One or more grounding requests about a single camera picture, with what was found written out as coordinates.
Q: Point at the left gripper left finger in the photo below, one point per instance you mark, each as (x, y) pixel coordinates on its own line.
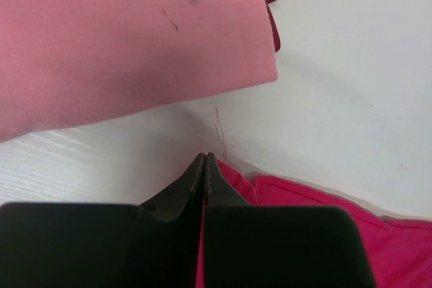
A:
(153, 244)

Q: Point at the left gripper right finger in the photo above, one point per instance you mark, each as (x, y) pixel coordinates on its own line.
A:
(277, 246)

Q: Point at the magenta t-shirt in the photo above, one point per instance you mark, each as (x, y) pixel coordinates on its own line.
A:
(399, 249)

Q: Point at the pink t-shirt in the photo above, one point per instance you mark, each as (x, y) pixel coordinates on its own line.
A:
(66, 63)

